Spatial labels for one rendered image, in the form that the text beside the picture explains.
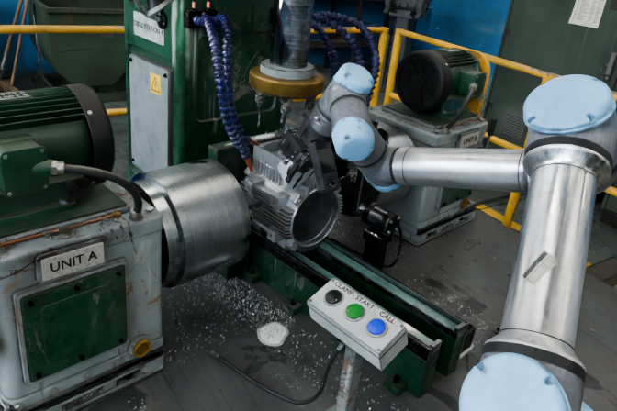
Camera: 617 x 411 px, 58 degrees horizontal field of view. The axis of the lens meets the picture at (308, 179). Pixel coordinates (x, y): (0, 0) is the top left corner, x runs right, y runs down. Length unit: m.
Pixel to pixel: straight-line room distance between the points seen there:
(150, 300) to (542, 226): 0.71
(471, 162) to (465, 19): 6.55
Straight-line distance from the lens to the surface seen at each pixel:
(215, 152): 1.38
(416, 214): 1.73
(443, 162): 1.06
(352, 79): 1.09
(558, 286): 0.75
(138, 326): 1.15
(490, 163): 1.03
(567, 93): 0.87
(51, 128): 1.00
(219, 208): 1.17
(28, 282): 1.00
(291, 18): 1.29
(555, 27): 4.49
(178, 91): 1.42
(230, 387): 1.21
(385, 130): 1.59
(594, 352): 1.57
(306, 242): 1.41
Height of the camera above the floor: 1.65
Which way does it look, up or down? 24 degrees down
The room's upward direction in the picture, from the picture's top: 7 degrees clockwise
